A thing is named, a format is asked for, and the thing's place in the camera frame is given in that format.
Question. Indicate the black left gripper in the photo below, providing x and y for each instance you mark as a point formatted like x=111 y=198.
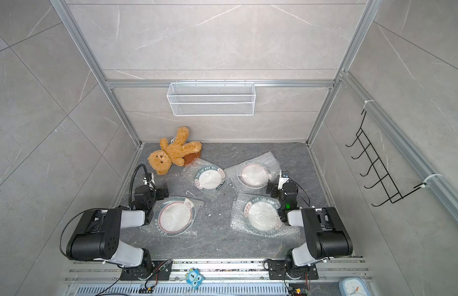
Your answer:
x=161 y=192

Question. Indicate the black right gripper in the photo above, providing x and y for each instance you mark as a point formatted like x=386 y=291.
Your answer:
x=273 y=189

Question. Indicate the large bubble wrap sheet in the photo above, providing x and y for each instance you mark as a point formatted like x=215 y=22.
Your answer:
x=237 y=223

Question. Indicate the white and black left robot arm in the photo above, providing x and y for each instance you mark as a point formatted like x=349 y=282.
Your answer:
x=97 y=236

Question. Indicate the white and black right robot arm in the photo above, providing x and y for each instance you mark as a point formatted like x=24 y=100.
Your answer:
x=325 y=234

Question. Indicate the bubble wrapped plate back right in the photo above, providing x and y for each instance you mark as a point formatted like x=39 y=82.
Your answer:
x=252 y=176

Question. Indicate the bubble wrapped plate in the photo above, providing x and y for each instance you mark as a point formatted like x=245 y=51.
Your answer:
x=207 y=177
x=176 y=217
x=252 y=176

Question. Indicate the bubble wrapped plate front left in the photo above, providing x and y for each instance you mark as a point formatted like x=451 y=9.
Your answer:
x=176 y=217

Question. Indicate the bubble wrapped plate back middle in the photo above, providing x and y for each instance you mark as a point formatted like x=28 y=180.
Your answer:
x=207 y=177

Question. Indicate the brown teddy bear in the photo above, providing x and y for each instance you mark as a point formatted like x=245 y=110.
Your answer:
x=174 y=153

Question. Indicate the brown wooden block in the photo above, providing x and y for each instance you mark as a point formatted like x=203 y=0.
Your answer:
x=191 y=156

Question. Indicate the blue cartoon toy figure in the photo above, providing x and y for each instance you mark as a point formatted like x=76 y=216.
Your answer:
x=194 y=278

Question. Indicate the white and blue clock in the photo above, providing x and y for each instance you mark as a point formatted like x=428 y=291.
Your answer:
x=353 y=286

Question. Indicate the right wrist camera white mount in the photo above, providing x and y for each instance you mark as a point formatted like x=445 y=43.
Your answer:
x=284 y=177

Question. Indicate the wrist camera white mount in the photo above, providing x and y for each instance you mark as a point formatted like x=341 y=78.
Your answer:
x=284 y=177
x=149 y=180

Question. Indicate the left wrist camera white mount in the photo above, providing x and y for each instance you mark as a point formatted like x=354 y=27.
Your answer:
x=149 y=180

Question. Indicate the white wire mesh basket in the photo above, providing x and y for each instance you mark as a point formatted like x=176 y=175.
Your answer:
x=199 y=99

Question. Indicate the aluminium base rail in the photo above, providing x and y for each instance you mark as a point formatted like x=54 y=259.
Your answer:
x=222 y=277

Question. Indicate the black wire hook rack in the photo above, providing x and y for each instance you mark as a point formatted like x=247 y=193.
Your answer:
x=378 y=168

